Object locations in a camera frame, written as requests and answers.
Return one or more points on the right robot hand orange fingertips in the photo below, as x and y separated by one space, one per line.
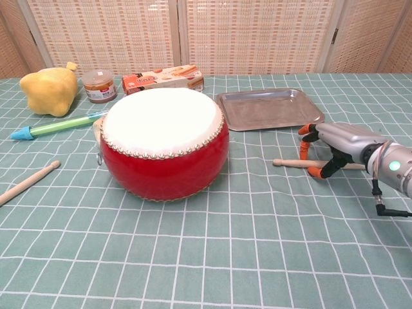
344 136

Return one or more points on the wooden drumstick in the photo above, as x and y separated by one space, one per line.
289 163
29 181

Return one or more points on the stainless steel tray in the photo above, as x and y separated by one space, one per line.
267 109

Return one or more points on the red drum white skin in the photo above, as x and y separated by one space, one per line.
164 167

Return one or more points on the green checked tablecloth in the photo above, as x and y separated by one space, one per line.
225 251

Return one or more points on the orange biscuit box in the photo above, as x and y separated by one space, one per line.
145 83

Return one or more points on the clear jar brown contents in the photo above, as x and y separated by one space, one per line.
98 87

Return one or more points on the bamboo folding screen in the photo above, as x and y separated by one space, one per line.
106 35

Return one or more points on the green blue toy water pump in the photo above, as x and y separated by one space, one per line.
61 125

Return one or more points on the yellow plush toy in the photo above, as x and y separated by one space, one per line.
48 91

